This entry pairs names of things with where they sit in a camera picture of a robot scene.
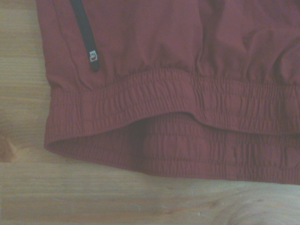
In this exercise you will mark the red shorts with elastic waistband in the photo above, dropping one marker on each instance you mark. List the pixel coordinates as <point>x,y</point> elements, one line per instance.
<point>164,70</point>

